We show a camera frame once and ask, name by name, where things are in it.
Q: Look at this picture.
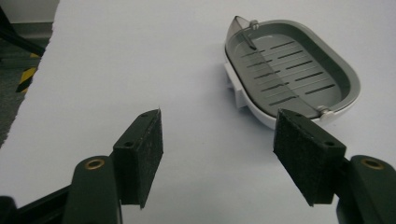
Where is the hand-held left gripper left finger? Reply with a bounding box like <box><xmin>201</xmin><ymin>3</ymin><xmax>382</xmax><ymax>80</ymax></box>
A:
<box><xmin>62</xmin><ymin>107</ymin><xmax>164</xmax><ymax>224</ymax></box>

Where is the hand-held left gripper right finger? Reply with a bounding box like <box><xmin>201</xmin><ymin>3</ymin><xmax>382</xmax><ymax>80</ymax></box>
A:
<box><xmin>273</xmin><ymin>108</ymin><xmax>396</xmax><ymax>224</ymax></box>

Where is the white and grey soap box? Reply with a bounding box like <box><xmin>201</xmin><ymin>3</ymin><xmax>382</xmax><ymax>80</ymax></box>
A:
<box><xmin>223</xmin><ymin>15</ymin><xmax>361</xmax><ymax>131</ymax></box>

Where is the yellow and black floor tape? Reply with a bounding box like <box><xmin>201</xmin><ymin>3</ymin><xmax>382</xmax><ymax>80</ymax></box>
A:
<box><xmin>15</xmin><ymin>52</ymin><xmax>40</xmax><ymax>94</ymax></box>

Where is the black metal stand leg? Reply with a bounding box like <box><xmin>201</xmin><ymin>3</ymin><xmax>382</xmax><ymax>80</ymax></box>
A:
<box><xmin>0</xmin><ymin>7</ymin><xmax>47</xmax><ymax>58</ymax></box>

